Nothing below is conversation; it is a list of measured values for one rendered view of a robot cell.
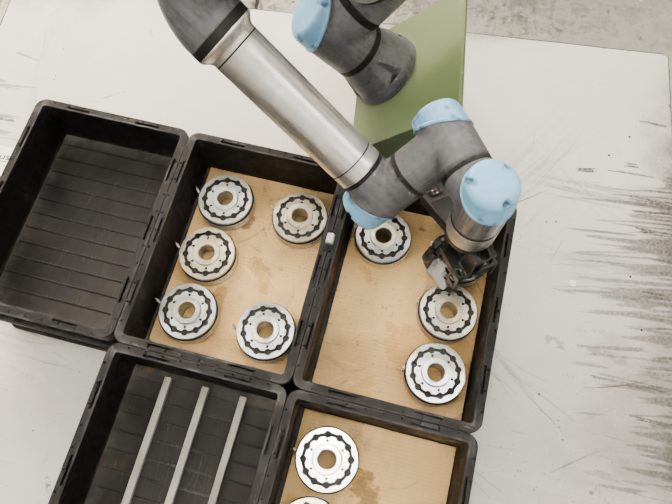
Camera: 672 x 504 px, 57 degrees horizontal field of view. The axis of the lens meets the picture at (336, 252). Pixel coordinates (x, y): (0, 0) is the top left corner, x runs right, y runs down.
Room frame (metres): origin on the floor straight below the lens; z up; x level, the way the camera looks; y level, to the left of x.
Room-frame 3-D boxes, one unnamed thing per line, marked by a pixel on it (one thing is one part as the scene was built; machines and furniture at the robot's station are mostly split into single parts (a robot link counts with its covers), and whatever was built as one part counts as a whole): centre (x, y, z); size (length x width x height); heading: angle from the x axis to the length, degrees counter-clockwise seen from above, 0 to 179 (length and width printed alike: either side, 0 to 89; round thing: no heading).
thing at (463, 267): (0.34, -0.21, 0.99); 0.09 x 0.08 x 0.12; 22
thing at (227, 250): (0.39, 0.23, 0.86); 0.10 x 0.10 x 0.01
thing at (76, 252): (0.45, 0.46, 0.87); 0.40 x 0.30 x 0.11; 164
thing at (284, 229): (0.46, 0.06, 0.86); 0.10 x 0.10 x 0.01
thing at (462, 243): (0.35, -0.20, 1.07); 0.08 x 0.08 x 0.05
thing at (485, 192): (0.35, -0.20, 1.15); 0.09 x 0.08 x 0.11; 22
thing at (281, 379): (0.37, 0.17, 0.92); 0.40 x 0.30 x 0.02; 164
